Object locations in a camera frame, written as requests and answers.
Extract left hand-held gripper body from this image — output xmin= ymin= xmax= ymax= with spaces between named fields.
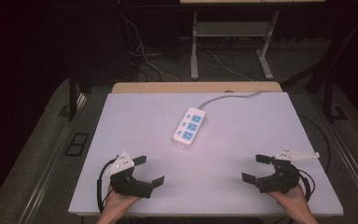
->
xmin=104 ymin=150 xmax=154 ymax=200

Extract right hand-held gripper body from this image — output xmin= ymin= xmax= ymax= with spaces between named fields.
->
xmin=255 ymin=146 xmax=321 ymax=194

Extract white power strip blue sockets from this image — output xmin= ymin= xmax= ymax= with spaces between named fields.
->
xmin=172 ymin=106 xmax=206 ymax=148

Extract person's left hand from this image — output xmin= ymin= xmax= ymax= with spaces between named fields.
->
xmin=100 ymin=185 xmax=143 ymax=224

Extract person's right hand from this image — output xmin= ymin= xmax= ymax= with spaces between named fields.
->
xmin=267 ymin=183 xmax=319 ymax=224

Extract black floor outlet plate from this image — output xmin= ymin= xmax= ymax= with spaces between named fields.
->
xmin=63 ymin=132 xmax=90 ymax=157

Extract black metal stand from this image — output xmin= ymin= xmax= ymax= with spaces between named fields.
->
xmin=57 ymin=59 xmax=91 ymax=122
xmin=281 ymin=12 xmax=358 ymax=124

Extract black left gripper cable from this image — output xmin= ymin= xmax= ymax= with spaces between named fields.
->
xmin=96 ymin=154 xmax=119 ymax=215

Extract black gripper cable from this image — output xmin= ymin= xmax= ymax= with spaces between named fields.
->
xmin=297 ymin=167 xmax=316 ymax=202
xmin=96 ymin=154 xmax=119 ymax=215

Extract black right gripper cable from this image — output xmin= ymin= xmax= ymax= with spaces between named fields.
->
xmin=297 ymin=167 xmax=316 ymax=202

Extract black cable beside table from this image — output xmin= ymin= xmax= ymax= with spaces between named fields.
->
xmin=297 ymin=112 xmax=332 ymax=175

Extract grey power strip cable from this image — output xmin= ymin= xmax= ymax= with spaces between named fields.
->
xmin=197 ymin=91 xmax=264 ymax=110

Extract white floor cable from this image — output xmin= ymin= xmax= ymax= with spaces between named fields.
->
xmin=117 ymin=10 xmax=183 ymax=82

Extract grey metal table frame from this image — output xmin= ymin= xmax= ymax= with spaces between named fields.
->
xmin=189 ymin=8 xmax=281 ymax=81

